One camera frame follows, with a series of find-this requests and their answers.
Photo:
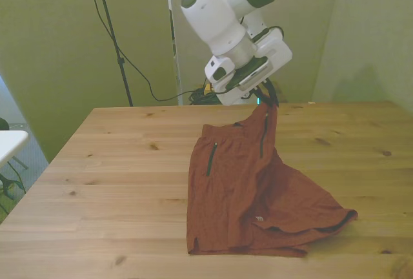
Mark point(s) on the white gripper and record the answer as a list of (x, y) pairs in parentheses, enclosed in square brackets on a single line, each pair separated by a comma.
[(280, 52)]

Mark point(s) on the rust red shorts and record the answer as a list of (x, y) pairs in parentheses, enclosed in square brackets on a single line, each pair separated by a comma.
[(232, 195)]

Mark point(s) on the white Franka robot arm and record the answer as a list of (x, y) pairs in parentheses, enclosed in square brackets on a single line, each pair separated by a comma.
[(213, 11)]

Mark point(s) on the yellow emergency stop button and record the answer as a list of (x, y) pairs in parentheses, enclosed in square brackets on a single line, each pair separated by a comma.
[(208, 89)]

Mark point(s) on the white divider panel edge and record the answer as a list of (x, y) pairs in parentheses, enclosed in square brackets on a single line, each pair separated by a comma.
[(173, 49)]

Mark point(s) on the black tripod stand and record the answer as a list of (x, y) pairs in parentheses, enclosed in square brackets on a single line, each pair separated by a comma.
[(111, 30)]

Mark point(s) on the white folding table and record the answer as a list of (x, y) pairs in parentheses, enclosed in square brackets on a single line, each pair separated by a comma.
[(9, 143)]

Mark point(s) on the black round object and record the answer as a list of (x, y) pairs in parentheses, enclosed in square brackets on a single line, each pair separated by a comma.
[(3, 123)]

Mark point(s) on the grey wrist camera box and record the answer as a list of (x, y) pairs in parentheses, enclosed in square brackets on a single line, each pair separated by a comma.
[(253, 74)]

